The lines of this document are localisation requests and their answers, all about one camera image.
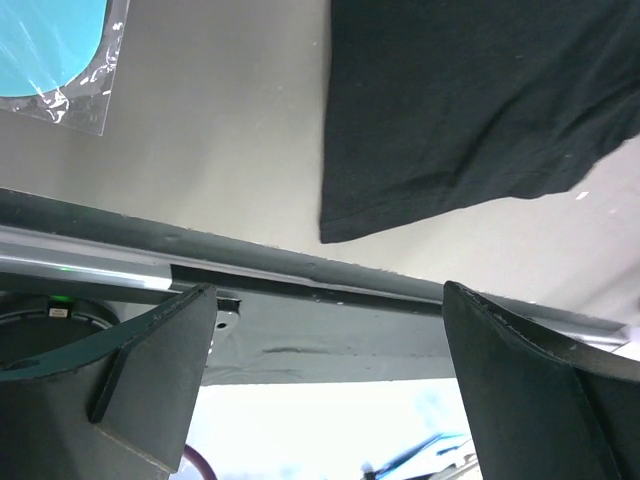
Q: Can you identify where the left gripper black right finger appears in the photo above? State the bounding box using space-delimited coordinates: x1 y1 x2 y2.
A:
442 281 639 479

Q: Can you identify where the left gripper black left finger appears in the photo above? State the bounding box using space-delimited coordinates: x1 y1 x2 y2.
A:
1 285 217 479

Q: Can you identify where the black t-shirt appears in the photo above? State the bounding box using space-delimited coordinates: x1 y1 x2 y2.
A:
319 1 639 244

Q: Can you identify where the teal cutting board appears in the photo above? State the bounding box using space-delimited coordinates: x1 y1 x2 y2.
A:
1 0 130 135

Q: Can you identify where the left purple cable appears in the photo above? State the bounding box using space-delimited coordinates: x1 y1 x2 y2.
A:
182 444 217 480

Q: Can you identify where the aluminium frame rail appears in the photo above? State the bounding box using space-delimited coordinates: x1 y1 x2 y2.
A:
0 224 632 351

